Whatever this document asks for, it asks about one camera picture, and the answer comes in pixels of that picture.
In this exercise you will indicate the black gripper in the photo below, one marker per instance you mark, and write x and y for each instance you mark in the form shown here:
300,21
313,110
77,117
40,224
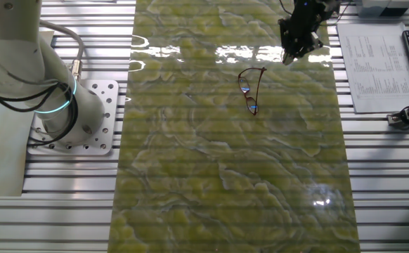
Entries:
306,17

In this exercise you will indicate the red frame glasses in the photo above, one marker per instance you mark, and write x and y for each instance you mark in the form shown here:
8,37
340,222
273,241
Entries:
245,88

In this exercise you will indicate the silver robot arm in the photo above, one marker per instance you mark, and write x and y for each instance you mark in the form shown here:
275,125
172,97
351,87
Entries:
32,70

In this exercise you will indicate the grey black device box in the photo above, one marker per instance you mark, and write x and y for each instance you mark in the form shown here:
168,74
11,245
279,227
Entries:
369,8

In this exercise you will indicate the printed table paper sheet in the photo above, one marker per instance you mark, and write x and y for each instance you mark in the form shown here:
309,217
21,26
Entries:
376,66

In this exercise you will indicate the green marble pattern mat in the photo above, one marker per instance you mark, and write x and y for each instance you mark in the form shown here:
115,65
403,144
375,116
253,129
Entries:
225,158

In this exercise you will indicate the camera stand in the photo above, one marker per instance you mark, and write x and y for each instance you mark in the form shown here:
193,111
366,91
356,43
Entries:
396,119

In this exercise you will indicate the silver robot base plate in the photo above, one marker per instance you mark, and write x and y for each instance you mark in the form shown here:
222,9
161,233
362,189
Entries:
100,140

